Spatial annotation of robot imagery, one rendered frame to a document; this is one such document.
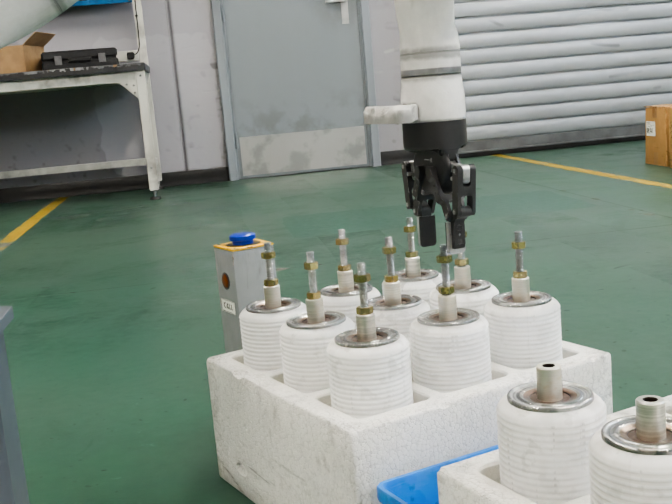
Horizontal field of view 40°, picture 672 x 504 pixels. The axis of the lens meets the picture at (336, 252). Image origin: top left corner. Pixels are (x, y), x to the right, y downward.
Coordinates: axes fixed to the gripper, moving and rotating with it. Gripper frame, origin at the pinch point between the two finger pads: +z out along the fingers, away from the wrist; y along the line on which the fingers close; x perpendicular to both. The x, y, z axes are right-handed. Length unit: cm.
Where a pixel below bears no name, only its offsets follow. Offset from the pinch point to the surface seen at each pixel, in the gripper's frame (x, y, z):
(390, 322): 3.9, 7.4, 11.2
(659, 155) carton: -283, 276, 27
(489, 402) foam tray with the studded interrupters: -0.6, -8.0, 18.4
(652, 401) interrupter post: 5.6, -42.1, 7.3
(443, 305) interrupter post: 0.8, -1.0, 7.9
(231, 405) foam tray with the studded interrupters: 22.2, 20.5, 22.2
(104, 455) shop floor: 36, 47, 35
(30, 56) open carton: -3, 471, -52
